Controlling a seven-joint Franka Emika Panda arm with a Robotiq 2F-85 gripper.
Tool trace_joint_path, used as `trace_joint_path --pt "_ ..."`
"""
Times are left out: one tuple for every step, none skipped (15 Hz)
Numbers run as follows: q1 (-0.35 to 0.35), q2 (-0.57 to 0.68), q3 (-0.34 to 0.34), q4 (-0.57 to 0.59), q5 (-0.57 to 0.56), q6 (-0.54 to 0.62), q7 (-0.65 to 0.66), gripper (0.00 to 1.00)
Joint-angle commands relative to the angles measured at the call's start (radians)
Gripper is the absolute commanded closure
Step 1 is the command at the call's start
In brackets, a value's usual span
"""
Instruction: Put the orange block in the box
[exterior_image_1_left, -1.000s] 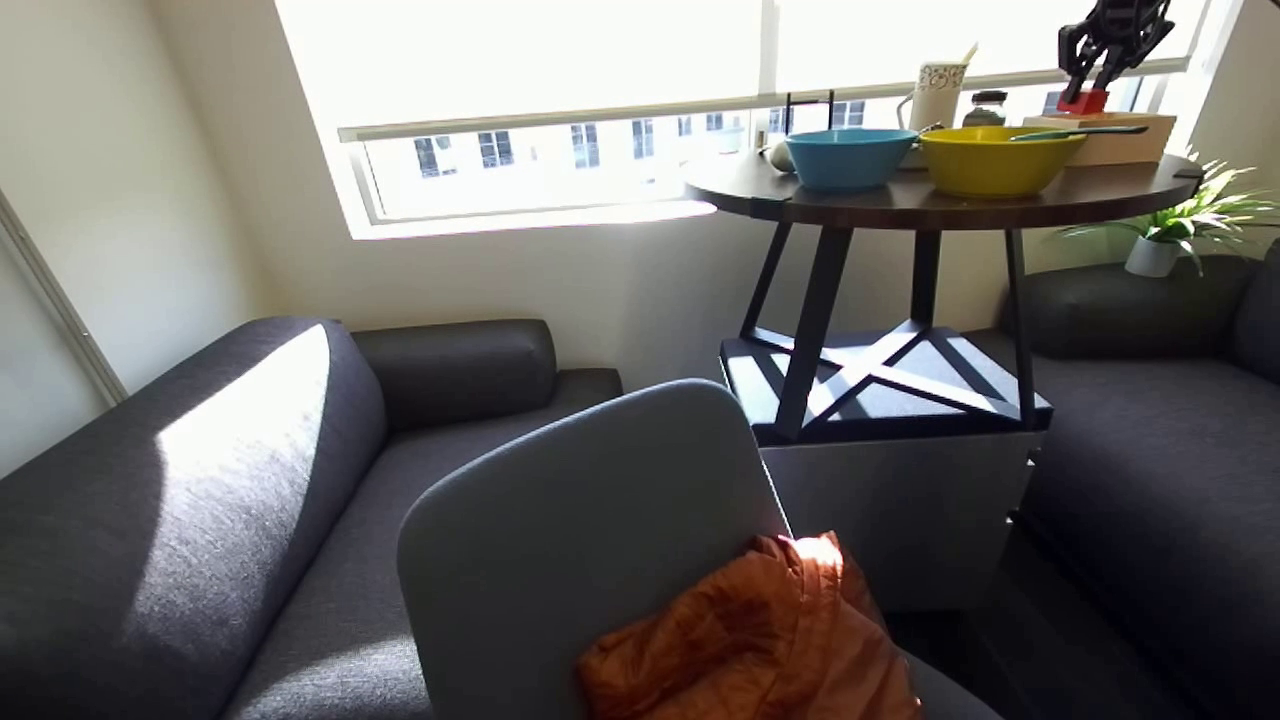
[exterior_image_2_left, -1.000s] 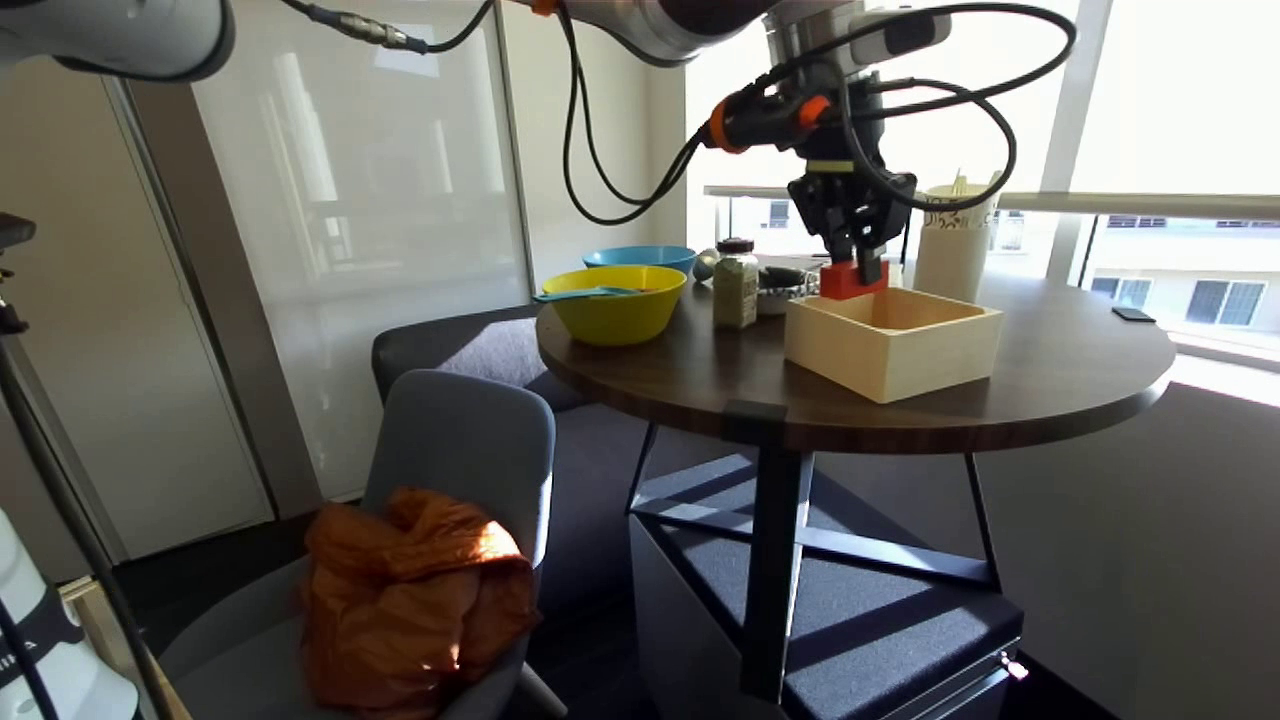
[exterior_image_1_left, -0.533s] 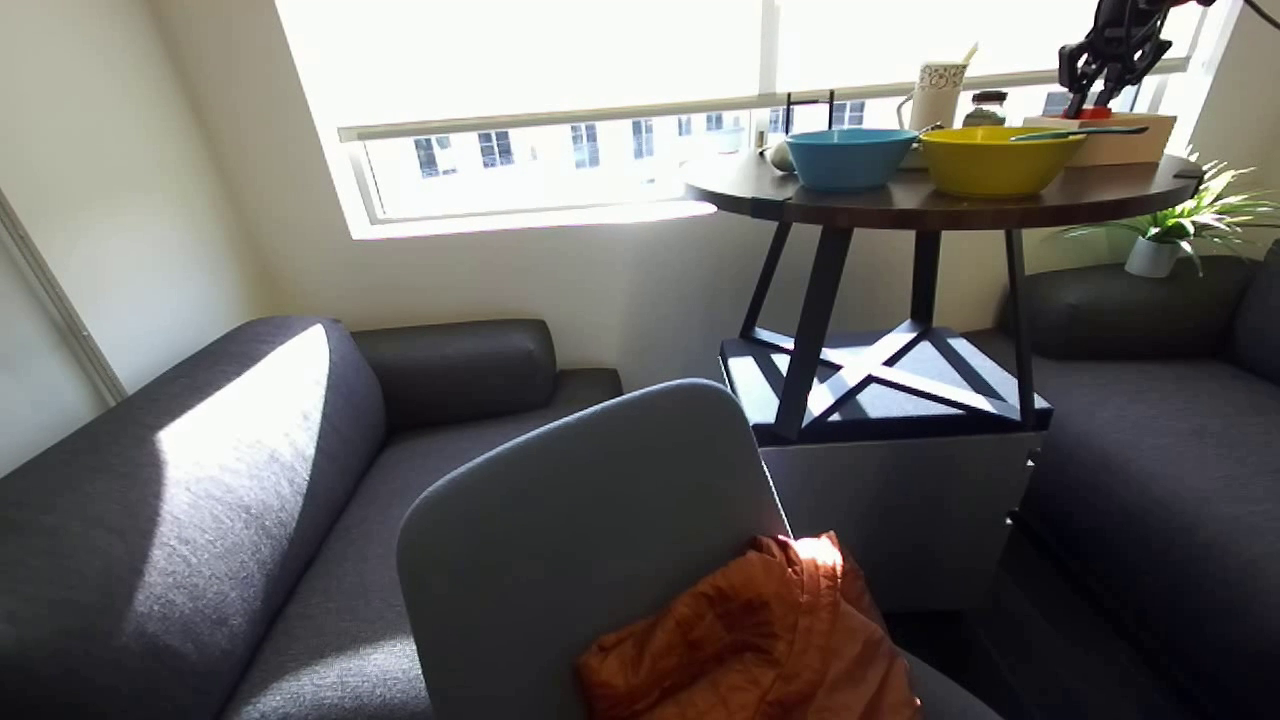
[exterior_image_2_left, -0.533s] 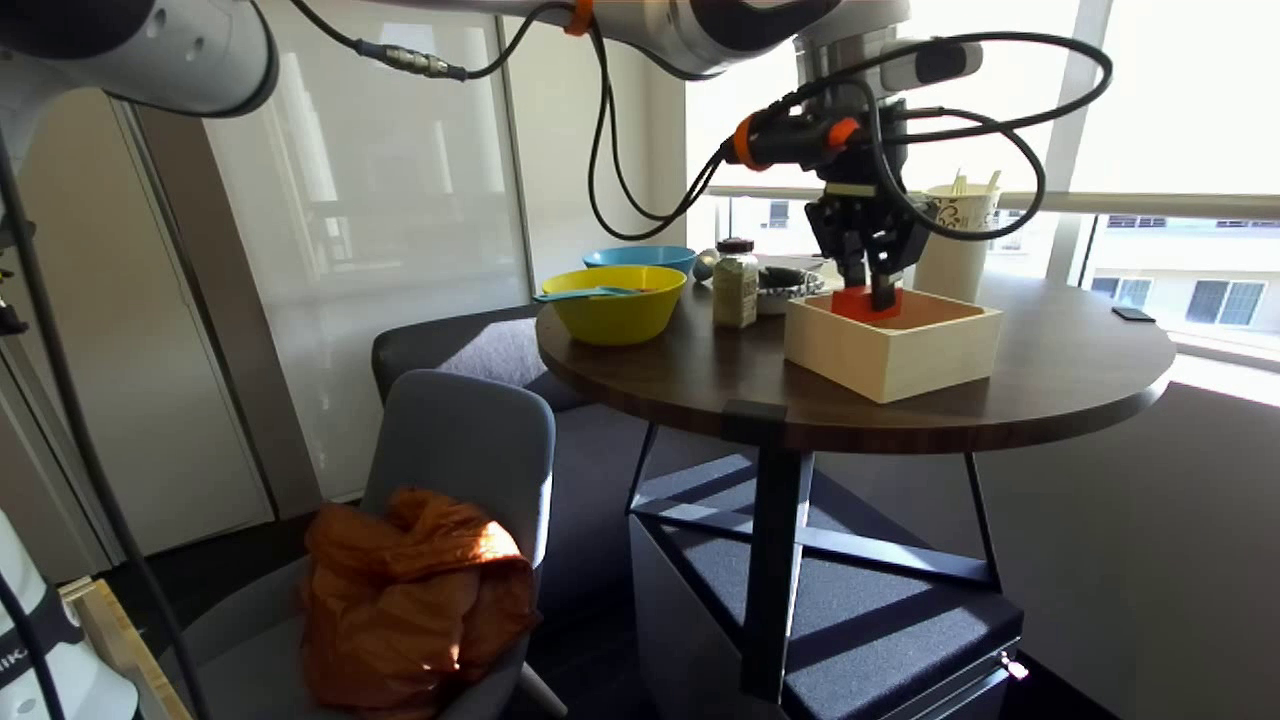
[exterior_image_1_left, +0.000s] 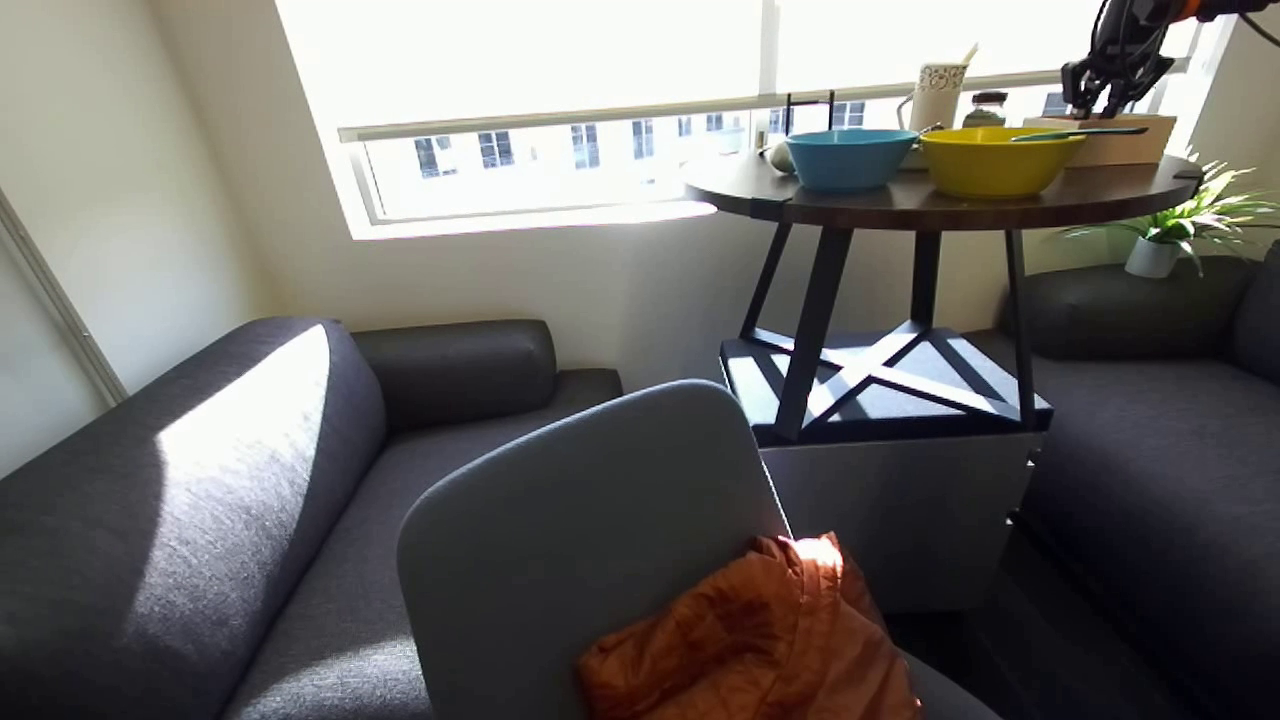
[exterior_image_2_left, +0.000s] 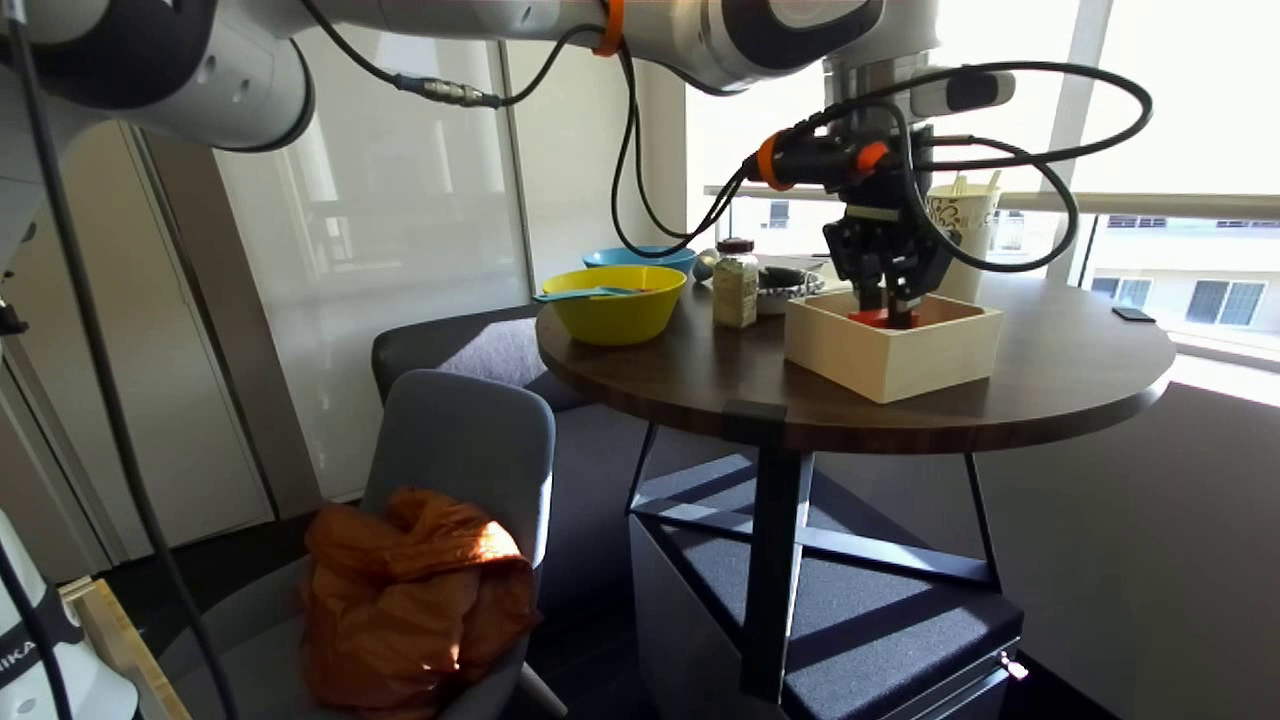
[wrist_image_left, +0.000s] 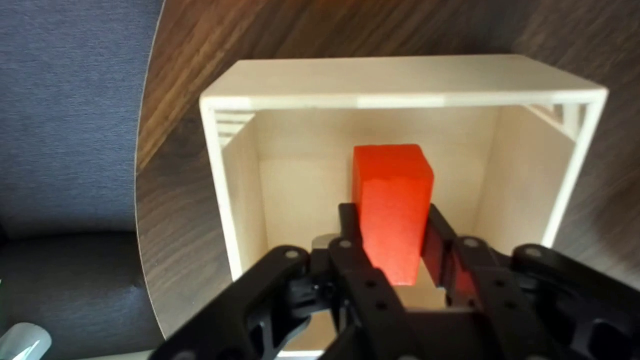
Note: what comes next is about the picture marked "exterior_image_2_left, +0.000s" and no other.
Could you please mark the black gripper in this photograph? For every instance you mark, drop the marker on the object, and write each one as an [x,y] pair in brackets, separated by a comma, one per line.
[886,247]

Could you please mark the teal spoon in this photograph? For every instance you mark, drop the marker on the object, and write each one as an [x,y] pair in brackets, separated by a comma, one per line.
[585,292]

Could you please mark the light wooden plank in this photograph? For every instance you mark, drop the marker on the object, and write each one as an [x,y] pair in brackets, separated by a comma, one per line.
[123,645]

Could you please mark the black orange wrist connector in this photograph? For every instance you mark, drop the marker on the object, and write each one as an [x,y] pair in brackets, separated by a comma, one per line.
[822,158]

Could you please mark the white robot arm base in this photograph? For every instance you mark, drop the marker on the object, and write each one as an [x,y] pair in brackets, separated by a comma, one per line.
[80,682]

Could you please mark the blue bowl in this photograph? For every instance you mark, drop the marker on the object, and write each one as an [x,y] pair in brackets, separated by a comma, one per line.
[640,258]

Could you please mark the glass jar with black lid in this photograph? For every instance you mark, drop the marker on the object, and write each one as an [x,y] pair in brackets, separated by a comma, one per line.
[734,285]

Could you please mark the small dark bowl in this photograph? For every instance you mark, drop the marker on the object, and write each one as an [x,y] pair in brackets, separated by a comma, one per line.
[784,285]

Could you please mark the orange cloth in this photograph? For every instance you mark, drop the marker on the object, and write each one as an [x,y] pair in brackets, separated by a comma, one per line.
[400,601]

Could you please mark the yellow bowl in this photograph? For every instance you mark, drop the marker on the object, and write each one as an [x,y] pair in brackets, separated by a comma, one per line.
[620,320]

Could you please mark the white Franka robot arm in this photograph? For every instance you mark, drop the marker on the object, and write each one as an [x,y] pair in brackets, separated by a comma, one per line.
[202,66]

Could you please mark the round dark wooden table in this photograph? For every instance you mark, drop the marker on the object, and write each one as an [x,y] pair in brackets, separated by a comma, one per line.
[1067,361]

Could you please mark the cream wooden box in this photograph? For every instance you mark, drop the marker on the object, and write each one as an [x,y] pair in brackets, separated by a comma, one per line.
[882,366]

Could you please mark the white carton pitcher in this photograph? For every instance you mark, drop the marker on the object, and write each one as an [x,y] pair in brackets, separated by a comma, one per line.
[973,222]

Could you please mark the grey chair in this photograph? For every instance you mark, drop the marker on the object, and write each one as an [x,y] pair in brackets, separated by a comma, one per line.
[467,443]

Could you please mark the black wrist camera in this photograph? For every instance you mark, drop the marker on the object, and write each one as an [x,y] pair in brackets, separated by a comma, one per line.
[980,90]

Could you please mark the white window rail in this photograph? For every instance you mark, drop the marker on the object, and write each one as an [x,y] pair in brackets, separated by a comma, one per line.
[1172,201]

